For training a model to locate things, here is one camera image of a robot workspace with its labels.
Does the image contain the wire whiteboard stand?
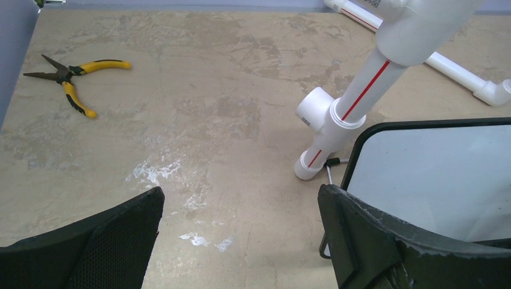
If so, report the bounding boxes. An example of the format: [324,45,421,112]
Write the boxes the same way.
[319,157,349,259]

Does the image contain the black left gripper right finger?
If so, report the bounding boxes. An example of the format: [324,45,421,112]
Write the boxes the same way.
[318,185,510,288]

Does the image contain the yellow handled needle-nose pliers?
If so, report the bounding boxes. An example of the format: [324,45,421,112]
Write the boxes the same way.
[23,54,131,119]

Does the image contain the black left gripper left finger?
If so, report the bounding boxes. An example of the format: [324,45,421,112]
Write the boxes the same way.
[1,187,165,288]

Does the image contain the black framed whiteboard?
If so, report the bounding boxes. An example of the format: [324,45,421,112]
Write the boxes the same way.
[341,117,510,241]

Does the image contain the white PVC pipe frame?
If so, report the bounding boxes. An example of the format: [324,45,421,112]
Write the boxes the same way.
[294,1,510,180]

